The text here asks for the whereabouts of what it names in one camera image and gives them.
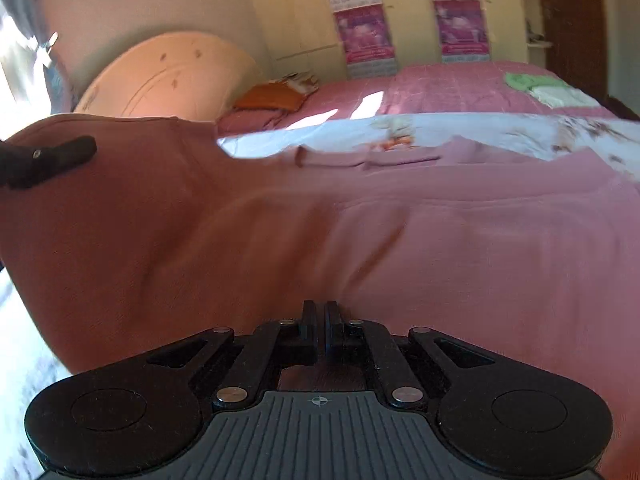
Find pink knit sweater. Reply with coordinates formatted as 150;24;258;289
1;114;639;479

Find cream wooden headboard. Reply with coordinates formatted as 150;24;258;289
75;32;265;122

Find white floral quilt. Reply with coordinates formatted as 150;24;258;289
1;114;639;479

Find orange striped pillow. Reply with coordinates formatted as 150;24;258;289
232;81;307;112

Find pink checked bed sheet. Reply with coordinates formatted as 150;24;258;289
216;62;614;136

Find green folded cloth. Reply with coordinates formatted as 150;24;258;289
504;73;566;93

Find lower left purple poster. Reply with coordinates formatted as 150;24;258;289
334;4;395;65

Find white folded cloth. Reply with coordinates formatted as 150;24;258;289
528;86;600;108

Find cream glossy wardrobe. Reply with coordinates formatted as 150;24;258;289
250;0;528;82

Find lower right purple poster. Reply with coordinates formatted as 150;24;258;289
433;0;490;62

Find dark brown wooden door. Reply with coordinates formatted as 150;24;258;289
541;0;608;101

